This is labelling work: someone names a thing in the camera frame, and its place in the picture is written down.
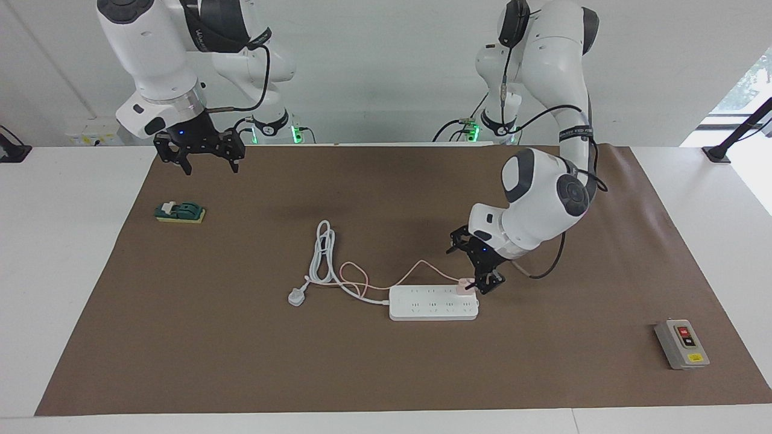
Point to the grey on-off switch box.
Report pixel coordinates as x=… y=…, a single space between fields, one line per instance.
x=681 y=346

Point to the bright window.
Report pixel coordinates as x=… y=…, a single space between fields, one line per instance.
x=751 y=84

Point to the pink charger adapter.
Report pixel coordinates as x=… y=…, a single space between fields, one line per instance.
x=464 y=284

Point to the white power strip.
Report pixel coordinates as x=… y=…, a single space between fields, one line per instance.
x=434 y=304

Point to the black clamp mount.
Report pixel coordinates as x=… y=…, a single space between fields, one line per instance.
x=12 y=154

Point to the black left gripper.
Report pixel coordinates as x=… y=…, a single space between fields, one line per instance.
x=484 y=256

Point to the green knife switch, yellow base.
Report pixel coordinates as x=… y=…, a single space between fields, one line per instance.
x=181 y=212

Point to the brown table mat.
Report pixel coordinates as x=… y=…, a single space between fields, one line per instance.
x=422 y=374

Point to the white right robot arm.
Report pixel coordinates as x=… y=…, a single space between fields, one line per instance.
x=151 y=48

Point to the white wall socket box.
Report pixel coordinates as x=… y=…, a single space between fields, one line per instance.
x=90 y=134

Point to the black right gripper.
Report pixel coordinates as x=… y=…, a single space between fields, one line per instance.
x=193 y=135

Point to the black slanted stand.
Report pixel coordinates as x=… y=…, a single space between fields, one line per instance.
x=718 y=154

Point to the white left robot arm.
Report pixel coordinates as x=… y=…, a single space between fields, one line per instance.
x=543 y=205

